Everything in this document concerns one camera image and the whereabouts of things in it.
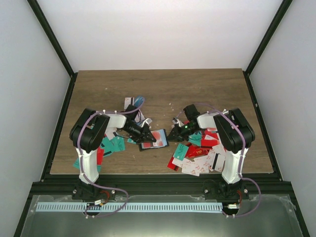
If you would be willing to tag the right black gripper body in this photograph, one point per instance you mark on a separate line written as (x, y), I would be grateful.
(183, 134)

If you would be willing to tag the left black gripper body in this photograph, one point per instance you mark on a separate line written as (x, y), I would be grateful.
(139, 134)

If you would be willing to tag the black leather card holder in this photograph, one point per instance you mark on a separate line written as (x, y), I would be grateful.
(149, 145)

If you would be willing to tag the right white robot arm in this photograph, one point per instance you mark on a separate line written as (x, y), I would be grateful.
(235, 133)

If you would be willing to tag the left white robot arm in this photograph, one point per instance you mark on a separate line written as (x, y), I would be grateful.
(89, 130)

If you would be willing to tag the teal VIP card right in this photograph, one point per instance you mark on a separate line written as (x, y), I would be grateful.
(180, 152)

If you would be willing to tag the teal vip card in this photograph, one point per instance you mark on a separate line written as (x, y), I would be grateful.
(116, 144)
(180, 152)

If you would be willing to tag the red VIP card gold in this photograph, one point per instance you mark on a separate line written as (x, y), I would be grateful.
(195, 151)

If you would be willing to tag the red card front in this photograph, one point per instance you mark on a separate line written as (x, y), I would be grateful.
(172, 166)

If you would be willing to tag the blue card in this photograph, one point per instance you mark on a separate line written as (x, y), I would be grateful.
(139, 100)

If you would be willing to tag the white card magnetic stripe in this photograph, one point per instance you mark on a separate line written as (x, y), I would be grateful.
(128, 101)

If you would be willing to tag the white striped card front right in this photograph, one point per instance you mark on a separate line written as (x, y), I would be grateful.
(218, 163)

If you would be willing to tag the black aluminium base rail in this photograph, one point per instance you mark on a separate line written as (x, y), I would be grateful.
(154, 184)

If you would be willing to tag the light blue slotted rail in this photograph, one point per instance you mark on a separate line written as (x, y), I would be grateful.
(208, 207)

